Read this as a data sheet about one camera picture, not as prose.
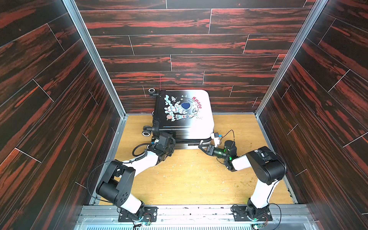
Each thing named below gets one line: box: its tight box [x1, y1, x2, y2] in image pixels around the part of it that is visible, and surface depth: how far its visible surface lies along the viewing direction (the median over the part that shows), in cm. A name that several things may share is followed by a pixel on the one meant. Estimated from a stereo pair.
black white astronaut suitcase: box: [141, 88, 215, 150], surface depth 92 cm
